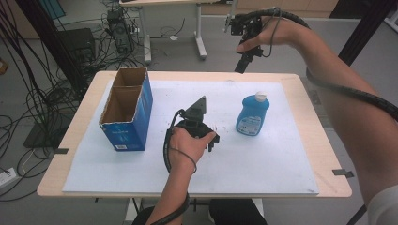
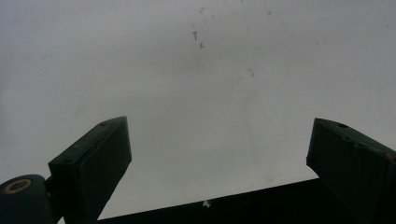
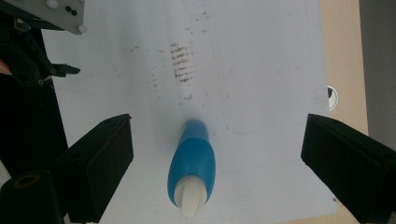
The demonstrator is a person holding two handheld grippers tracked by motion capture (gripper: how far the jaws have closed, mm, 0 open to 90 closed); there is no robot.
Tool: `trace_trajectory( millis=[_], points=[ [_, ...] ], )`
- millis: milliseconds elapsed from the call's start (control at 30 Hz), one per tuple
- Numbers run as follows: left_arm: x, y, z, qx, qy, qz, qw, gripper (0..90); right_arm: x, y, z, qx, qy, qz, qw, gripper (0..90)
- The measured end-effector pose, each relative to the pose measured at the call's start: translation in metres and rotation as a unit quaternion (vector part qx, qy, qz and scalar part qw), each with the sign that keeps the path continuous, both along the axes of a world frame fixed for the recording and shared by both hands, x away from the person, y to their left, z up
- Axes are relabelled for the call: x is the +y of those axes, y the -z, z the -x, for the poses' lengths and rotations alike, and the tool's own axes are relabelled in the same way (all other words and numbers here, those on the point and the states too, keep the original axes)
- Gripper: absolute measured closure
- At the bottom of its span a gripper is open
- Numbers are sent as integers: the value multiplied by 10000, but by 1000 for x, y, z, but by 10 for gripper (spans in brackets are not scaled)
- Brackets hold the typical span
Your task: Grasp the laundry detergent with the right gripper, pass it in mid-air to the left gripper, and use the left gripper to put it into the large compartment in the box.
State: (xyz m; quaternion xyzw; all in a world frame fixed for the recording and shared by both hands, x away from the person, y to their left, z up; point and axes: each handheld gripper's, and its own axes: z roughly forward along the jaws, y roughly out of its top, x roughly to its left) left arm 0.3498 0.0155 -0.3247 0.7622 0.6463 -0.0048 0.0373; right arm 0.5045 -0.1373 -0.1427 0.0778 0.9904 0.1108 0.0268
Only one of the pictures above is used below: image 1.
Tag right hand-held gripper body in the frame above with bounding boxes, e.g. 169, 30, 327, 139
229, 14, 265, 60

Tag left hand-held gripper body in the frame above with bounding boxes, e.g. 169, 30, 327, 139
175, 96, 221, 153

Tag blue bottle with white cap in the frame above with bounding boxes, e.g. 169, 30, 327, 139
235, 91, 270, 137

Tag blue cardboard box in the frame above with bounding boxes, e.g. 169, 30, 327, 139
99, 67, 154, 153

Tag person's left hand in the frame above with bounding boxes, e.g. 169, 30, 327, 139
168, 126, 218, 176

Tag person's right hand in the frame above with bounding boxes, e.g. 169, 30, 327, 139
236, 17, 309, 54

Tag white desk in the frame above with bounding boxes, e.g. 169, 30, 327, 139
118, 0, 238, 65

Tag white foam board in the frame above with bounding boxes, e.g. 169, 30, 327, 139
61, 79, 320, 195

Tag person's dark trousers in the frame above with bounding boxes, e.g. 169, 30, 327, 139
130, 198, 268, 225

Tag black computer tower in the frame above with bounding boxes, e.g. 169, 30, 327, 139
106, 8, 134, 54

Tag black stand pole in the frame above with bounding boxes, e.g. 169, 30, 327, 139
15, 0, 88, 95
329, 0, 398, 67

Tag black equipment box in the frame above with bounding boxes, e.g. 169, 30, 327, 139
57, 27, 97, 64

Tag white power strip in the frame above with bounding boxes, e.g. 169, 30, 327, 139
0, 167, 18, 188

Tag white shirt sleeve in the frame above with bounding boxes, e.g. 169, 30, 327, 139
365, 184, 398, 225

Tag black spiral left gripper cable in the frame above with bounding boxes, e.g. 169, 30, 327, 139
149, 108, 191, 225

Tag black spiral gripper cable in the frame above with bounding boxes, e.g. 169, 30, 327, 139
149, 108, 191, 225
247, 7, 398, 122

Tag black spiral right gripper cable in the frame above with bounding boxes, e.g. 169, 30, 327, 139
247, 7, 398, 122

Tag tangle of black floor cables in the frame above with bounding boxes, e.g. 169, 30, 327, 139
0, 0, 145, 203

